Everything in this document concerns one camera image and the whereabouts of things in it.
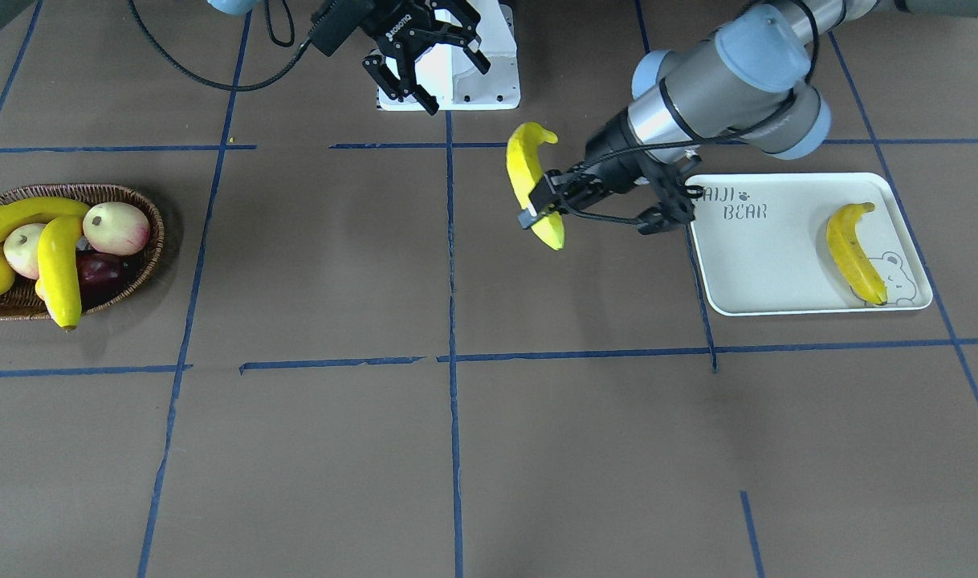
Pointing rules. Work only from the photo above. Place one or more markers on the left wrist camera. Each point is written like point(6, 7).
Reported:
point(675, 207)

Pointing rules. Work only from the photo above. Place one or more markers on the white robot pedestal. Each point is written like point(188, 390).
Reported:
point(456, 83)

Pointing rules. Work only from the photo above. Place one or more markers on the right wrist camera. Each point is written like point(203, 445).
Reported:
point(335, 21)

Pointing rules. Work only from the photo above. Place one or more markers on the yellow banana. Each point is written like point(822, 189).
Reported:
point(525, 173)
point(59, 282)
point(849, 257)
point(37, 210)

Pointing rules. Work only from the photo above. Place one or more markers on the pale red apple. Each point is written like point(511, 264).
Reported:
point(115, 227)

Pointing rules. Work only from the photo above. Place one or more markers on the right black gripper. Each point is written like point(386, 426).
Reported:
point(398, 32)

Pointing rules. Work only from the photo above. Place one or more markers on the brown wicker basket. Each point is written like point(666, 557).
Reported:
point(21, 301)

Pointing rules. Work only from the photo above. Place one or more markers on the white bear tray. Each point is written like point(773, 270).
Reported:
point(761, 249)

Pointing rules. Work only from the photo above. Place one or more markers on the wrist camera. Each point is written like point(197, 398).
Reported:
point(335, 21)
point(675, 207)

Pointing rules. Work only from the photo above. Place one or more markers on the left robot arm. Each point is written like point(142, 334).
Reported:
point(749, 80)

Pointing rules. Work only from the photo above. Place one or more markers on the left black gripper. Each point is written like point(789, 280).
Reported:
point(609, 150)

